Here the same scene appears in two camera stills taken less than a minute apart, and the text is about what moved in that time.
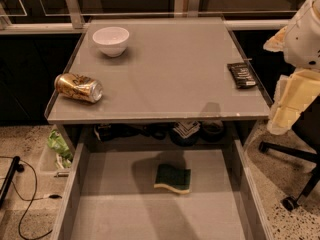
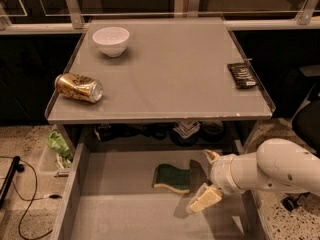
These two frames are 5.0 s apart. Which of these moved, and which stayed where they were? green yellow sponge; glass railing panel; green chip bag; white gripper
Moved: white gripper
Stayed: glass railing panel; green yellow sponge; green chip bag
